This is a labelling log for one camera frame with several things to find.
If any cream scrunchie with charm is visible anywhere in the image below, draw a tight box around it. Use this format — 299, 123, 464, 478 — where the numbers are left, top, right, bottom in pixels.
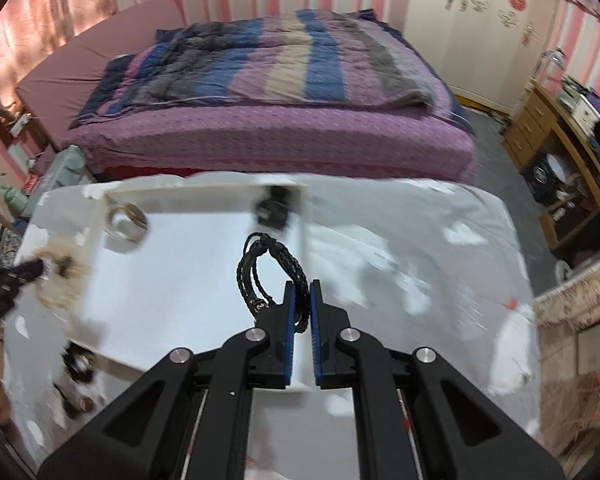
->
33, 238, 90, 311

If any brown teardrop pendant necklace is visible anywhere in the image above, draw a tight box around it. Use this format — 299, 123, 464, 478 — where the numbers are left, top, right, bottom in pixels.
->
51, 381, 100, 418

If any black scrunchie with bell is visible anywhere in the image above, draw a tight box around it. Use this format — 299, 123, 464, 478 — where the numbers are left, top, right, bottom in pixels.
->
61, 341, 97, 384

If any white strap wristwatch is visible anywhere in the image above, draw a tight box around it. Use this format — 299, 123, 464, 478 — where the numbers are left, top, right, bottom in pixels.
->
104, 203, 148, 243

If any black braided bracelet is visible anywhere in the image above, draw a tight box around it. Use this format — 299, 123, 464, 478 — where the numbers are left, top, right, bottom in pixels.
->
235, 231, 311, 334

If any black hair clip tie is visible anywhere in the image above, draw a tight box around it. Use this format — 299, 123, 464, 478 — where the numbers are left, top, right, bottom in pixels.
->
254, 185, 291, 231

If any white shallow tray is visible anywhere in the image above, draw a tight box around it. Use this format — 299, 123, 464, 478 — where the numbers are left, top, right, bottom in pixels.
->
66, 181, 332, 401

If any grey cartoon print blanket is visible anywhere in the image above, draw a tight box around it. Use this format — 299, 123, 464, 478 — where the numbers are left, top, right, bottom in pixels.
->
4, 172, 540, 467

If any mauve mattress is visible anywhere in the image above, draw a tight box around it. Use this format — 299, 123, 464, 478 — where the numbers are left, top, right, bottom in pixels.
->
16, 0, 185, 148

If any purple dotted bed sheet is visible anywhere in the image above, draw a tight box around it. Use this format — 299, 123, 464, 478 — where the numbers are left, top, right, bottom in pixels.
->
64, 106, 477, 183

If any wooden desk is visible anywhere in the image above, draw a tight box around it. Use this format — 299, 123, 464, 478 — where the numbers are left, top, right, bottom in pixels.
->
503, 84, 600, 252

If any striped purple blue quilt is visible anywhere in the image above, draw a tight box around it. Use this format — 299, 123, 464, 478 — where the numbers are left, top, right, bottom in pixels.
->
72, 9, 469, 130

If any white wardrobe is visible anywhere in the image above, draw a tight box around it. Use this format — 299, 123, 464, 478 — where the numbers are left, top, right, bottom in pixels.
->
403, 0, 557, 113

